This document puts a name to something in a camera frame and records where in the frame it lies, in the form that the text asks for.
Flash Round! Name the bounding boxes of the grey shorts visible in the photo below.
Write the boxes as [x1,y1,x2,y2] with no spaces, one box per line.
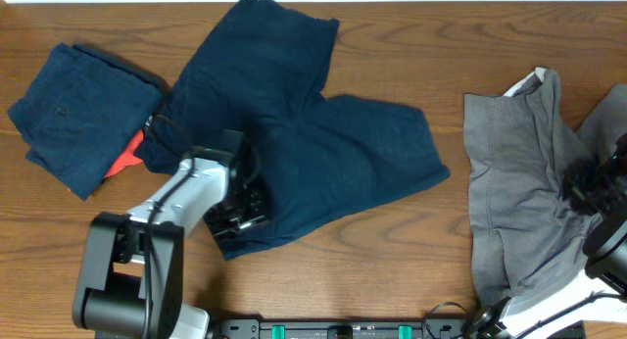
[463,68,626,305]

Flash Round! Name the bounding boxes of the navy blue shorts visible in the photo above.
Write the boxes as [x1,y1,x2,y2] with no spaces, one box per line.
[137,0,450,259]
[8,43,164,200]

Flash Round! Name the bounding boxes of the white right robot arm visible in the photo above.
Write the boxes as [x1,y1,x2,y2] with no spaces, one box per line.
[461,136,626,339]

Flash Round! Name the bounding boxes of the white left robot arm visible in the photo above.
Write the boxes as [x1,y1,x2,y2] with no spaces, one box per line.
[72,143,268,338]

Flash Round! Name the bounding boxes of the orange red folded garment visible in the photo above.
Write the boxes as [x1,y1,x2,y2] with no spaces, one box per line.
[68,128,146,193]

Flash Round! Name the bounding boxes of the folded navy blue shorts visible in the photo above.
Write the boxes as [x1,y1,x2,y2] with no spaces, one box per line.
[8,43,164,200]

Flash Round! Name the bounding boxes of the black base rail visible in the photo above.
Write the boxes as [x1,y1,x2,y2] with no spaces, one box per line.
[204,313,475,339]

